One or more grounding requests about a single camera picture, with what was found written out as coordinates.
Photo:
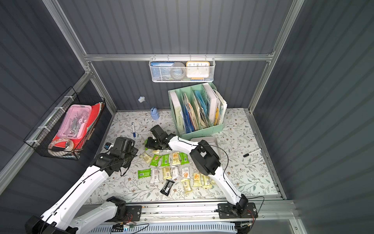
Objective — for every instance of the white cookie packet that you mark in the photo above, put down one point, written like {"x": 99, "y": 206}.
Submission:
{"x": 185, "y": 172}

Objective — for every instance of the yellow packet second row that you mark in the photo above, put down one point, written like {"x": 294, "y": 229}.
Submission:
{"x": 166, "y": 173}

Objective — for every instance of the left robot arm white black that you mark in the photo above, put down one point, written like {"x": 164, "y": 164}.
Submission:
{"x": 76, "y": 196}

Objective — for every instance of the blue white marker pen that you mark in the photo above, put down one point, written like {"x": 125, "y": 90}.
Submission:
{"x": 133, "y": 129}

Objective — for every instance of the white brown packet second row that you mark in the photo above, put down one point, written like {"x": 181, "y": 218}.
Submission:
{"x": 154, "y": 176}

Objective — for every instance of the red cloth bag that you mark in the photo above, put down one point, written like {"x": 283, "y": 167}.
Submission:
{"x": 96, "y": 111}

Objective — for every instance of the black cookie packet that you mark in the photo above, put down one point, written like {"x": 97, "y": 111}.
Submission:
{"x": 167, "y": 187}

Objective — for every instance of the white book left slot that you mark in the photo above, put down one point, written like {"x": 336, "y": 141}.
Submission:
{"x": 177, "y": 112}

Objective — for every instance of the white book slot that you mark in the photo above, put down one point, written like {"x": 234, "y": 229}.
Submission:
{"x": 211, "y": 103}
{"x": 177, "y": 112}

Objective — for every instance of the green file organizer box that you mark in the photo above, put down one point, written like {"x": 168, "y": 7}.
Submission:
{"x": 196, "y": 121}

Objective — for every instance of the blue box in basket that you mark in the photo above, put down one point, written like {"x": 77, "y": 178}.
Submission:
{"x": 160, "y": 70}

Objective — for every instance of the pale yellow packet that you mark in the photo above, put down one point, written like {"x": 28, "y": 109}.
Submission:
{"x": 147, "y": 158}

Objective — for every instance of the clear tape roll in basket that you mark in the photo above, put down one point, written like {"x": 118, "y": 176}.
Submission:
{"x": 64, "y": 143}

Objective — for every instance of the black wire side basket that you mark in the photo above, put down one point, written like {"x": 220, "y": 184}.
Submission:
{"x": 42, "y": 135}

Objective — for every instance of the black marker pen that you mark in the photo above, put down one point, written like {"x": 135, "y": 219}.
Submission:
{"x": 252, "y": 152}

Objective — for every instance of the green packet second row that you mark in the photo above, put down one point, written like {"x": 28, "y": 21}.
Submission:
{"x": 144, "y": 173}

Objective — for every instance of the green cookie packet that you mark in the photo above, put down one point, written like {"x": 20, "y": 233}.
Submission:
{"x": 155, "y": 160}
{"x": 184, "y": 158}
{"x": 165, "y": 161}

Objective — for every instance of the white cookie storage box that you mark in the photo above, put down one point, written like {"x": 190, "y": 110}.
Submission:
{"x": 212, "y": 141}

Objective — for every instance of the yellow cookie packet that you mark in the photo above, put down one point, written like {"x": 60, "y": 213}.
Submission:
{"x": 176, "y": 159}

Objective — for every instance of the grey tape roll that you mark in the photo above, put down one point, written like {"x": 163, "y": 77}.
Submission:
{"x": 177, "y": 71}

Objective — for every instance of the yellow white alarm clock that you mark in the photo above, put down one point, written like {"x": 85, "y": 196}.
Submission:
{"x": 197, "y": 70}

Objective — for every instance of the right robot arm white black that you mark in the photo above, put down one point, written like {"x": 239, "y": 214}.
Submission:
{"x": 206, "y": 161}

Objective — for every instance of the white wire wall basket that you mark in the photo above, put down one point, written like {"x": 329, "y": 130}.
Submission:
{"x": 189, "y": 80}

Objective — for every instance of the pink plastic tool box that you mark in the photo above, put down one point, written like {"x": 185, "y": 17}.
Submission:
{"x": 75, "y": 122}

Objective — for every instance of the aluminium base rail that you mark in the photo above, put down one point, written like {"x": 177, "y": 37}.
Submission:
{"x": 209, "y": 211}

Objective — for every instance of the white book right slot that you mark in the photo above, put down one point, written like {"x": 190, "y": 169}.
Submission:
{"x": 211, "y": 103}

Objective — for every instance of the yellow packet bottom row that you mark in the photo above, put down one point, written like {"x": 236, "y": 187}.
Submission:
{"x": 186, "y": 185}
{"x": 207, "y": 184}

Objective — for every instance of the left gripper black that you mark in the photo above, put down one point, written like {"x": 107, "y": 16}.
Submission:
{"x": 128, "y": 150}

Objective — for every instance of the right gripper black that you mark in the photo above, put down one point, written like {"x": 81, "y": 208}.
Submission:
{"x": 153, "y": 142}

